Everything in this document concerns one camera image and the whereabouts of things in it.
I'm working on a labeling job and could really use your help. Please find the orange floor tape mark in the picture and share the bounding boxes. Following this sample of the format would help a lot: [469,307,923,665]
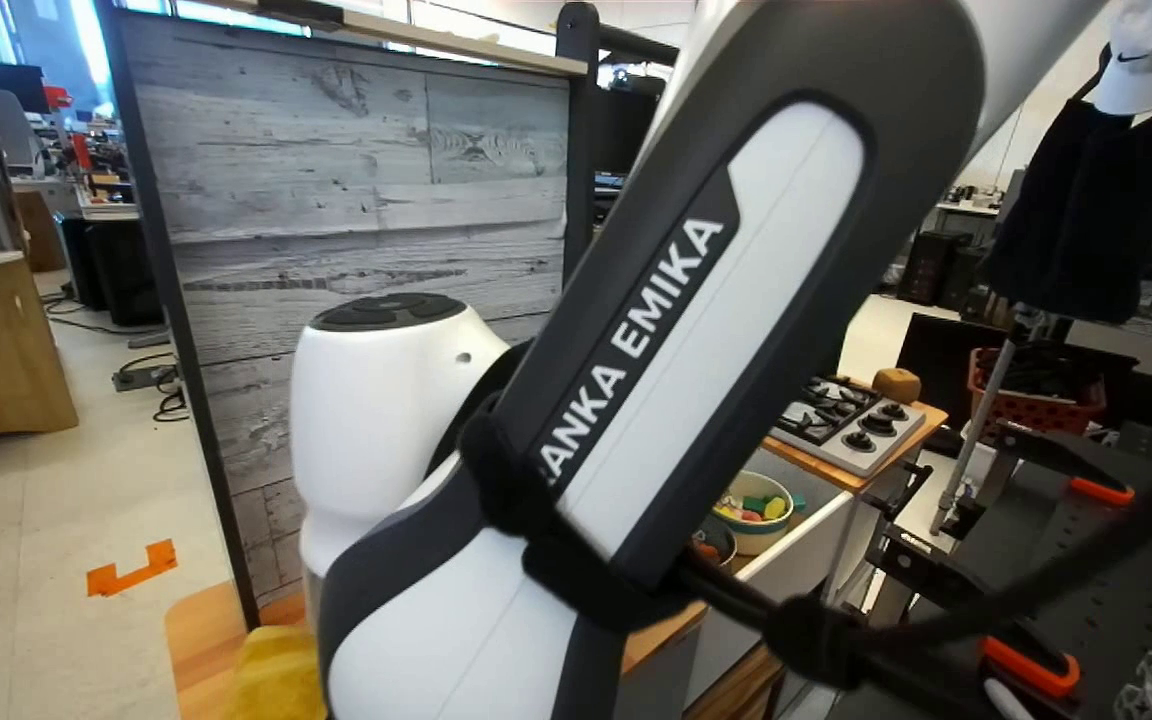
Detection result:
[86,535,186,599]

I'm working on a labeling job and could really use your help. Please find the steel pot with handles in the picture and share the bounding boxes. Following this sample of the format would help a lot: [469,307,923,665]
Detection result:
[689,521,744,571]

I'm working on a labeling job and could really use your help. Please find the teal pot cream inside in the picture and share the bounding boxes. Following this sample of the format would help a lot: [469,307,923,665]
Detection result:
[710,467,802,535]

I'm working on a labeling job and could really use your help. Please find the yellow towel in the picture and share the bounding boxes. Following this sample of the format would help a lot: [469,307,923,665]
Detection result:
[226,621,338,720]

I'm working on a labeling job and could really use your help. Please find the grey toy stove black grates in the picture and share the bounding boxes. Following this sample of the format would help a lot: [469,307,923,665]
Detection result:
[768,372,934,481]

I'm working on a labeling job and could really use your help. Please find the black hanging cover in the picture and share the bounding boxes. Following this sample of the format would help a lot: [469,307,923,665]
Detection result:
[990,97,1152,326]

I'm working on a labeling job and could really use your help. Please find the white sink basin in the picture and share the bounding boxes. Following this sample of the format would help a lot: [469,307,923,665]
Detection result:
[682,450,860,694]

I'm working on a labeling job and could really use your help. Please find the red mesh basket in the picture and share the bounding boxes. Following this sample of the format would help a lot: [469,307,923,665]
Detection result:
[965,339,1112,436]

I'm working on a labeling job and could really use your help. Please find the black perforated board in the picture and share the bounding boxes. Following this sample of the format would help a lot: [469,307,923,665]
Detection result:
[934,445,1152,672]

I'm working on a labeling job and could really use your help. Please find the black clamp orange handle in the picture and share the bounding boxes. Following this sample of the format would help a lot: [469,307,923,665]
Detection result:
[870,524,1088,703]
[990,425,1141,511]

